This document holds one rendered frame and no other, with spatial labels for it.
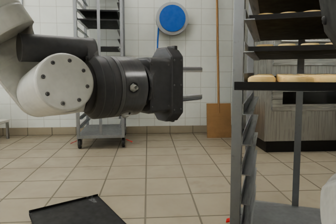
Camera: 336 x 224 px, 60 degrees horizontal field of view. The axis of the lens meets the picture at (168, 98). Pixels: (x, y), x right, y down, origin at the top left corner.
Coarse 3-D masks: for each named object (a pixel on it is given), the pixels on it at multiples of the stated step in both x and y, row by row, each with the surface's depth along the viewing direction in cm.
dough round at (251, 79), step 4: (252, 76) 55; (256, 76) 55; (260, 76) 55; (264, 76) 55; (268, 76) 55; (272, 76) 54; (248, 80) 55; (252, 80) 53; (256, 80) 53; (260, 80) 52; (264, 80) 52; (268, 80) 52; (272, 80) 53
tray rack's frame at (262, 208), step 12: (252, 60) 141; (300, 60) 136; (252, 72) 141; (300, 72) 136; (300, 96) 137; (300, 108) 137; (300, 120) 138; (300, 132) 138; (300, 144) 139; (264, 204) 143; (276, 204) 143; (288, 204) 143; (264, 216) 131; (276, 216) 131; (288, 216) 131; (300, 216) 131; (312, 216) 131
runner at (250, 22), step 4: (244, 12) 82; (244, 16) 82; (244, 20) 83; (248, 20) 83; (252, 20) 83; (248, 24) 90; (252, 24) 90; (248, 28) 99; (252, 28) 99; (256, 28) 99; (252, 32) 109; (256, 32) 109; (252, 36) 121; (256, 36) 121; (256, 40) 137
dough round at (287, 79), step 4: (288, 76) 53; (292, 76) 53; (296, 76) 53; (300, 76) 53; (304, 76) 52; (308, 76) 52; (284, 80) 52; (288, 80) 51; (292, 80) 51; (296, 80) 50; (300, 80) 50; (304, 80) 50; (308, 80) 50; (312, 80) 51
